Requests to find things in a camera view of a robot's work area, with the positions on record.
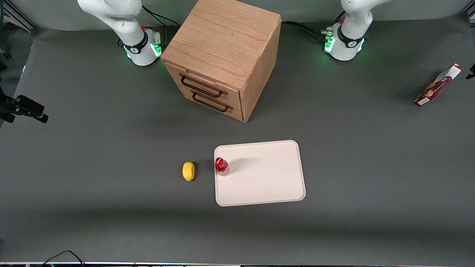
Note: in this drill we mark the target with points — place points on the small red-capped bottle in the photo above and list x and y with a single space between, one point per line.
221 166

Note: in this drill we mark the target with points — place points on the deep wooden drawer front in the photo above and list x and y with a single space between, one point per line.
213 105

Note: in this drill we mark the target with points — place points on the aluminium frame rail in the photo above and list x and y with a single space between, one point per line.
16 15

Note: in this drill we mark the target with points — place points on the red cookie box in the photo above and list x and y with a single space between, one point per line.
438 86

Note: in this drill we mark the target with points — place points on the beige rectangular tray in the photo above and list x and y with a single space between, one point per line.
259 172

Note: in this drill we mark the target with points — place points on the yellow lemon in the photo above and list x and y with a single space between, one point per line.
188 171

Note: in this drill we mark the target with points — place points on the wooden drawer cabinet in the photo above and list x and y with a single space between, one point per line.
222 40

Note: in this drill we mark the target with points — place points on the shallow wooden drawer front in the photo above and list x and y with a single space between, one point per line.
202 83

